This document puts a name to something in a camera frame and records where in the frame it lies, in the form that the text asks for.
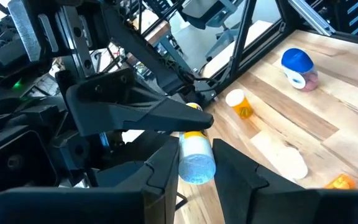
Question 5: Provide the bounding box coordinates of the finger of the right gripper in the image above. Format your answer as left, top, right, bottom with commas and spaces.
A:
53, 132, 149, 187
56, 68, 214, 137

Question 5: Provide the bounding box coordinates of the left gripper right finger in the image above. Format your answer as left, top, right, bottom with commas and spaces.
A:
212, 138, 358, 224

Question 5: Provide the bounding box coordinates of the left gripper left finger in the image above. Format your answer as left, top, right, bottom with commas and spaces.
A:
0, 136, 180, 224

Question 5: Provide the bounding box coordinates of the orange pill bottle white cap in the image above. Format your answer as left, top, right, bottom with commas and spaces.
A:
323, 173, 356, 190

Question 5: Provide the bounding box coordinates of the slim brown bottle white cap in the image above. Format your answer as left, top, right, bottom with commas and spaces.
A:
178, 101, 217, 185

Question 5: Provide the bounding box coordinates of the large orange bottle white cap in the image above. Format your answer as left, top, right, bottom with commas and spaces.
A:
224, 88, 254, 119

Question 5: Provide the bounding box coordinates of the clear bottle blue cap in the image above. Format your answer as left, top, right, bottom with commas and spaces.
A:
280, 47, 320, 93

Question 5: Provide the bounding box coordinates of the brown wooden desk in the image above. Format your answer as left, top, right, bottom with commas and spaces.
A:
144, 20, 172, 44

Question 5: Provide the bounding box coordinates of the grey office chair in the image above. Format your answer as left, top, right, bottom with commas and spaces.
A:
178, 0, 242, 60

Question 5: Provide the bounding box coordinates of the silver aluminium post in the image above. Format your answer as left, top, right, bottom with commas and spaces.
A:
287, 0, 336, 37

